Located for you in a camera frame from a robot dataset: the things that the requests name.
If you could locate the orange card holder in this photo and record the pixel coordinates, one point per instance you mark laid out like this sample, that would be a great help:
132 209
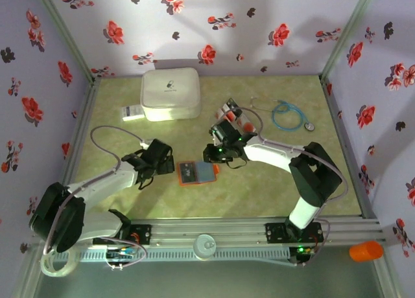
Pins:
207 178

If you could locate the dark credit card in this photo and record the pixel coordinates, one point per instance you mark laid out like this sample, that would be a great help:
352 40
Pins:
231 103
188 172

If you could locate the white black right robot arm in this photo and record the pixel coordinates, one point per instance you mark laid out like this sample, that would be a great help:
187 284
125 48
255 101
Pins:
272 153

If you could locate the white card with red circle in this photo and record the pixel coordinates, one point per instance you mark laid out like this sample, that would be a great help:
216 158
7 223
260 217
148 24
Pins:
249 127

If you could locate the orange item inside box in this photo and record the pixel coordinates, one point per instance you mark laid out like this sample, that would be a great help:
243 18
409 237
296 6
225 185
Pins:
231 116

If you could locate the small white box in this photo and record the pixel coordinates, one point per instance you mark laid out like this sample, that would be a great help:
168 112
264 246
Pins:
131 113

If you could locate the blue stethoscope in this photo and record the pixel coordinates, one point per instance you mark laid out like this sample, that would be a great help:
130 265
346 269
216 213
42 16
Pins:
309 126

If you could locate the white zippered medicine pouch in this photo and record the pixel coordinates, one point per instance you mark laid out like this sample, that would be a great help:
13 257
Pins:
170 94

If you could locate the round white knob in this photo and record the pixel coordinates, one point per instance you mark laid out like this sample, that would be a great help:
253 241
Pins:
199 249

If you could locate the clear tape roll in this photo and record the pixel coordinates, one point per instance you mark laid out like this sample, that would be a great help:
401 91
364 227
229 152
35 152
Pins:
48 269

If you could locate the orange pill bottle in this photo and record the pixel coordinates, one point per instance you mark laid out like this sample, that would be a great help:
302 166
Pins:
366 251

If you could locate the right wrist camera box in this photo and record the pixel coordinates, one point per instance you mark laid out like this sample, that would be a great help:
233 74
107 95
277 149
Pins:
218 132

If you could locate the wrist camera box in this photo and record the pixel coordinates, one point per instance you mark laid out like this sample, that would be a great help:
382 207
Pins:
160 150
218 132

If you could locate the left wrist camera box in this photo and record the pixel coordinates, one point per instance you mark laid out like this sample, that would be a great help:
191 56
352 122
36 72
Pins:
160 150

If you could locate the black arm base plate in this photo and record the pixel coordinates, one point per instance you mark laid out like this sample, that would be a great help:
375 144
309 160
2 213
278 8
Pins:
142 234
275 233

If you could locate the aluminium frame side rail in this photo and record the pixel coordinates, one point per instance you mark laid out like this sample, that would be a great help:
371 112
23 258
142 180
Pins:
78 149
346 149

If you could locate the aluminium frame post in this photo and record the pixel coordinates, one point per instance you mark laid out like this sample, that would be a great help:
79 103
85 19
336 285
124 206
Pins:
347 32
66 32

